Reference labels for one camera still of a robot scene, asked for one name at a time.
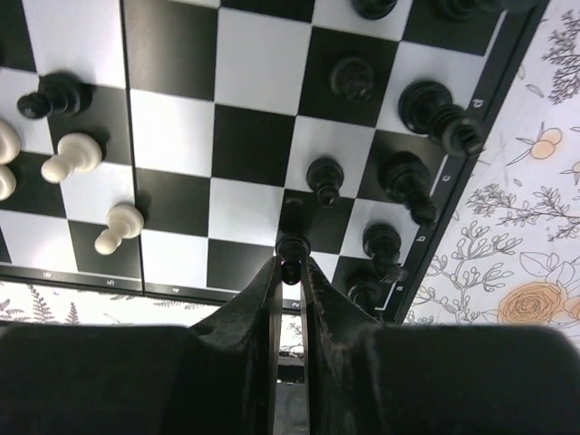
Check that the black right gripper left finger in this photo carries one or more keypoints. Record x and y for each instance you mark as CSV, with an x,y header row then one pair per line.
x,y
217,376

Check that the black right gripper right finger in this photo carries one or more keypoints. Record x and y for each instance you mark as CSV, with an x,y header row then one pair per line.
x,y
366,377

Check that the black white chess board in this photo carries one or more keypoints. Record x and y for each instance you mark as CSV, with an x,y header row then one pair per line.
x,y
208,115

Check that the white chess pawn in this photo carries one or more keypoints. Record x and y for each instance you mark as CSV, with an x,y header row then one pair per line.
x,y
76,153
123,221

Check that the white chess piece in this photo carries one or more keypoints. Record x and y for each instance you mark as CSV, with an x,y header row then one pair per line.
x,y
10,143
7,182

